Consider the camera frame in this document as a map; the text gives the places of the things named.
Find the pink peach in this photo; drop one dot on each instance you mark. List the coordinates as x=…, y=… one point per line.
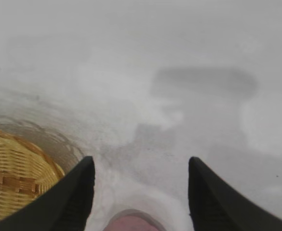
x=133, y=223

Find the clear plastic plate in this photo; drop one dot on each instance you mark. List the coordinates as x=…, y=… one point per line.
x=58, y=146

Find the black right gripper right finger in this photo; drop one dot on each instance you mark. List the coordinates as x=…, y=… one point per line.
x=215, y=204

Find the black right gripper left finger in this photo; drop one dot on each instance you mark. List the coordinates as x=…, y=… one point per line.
x=66, y=199

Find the yellow woven wicker basket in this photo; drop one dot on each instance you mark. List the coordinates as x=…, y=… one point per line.
x=13, y=163

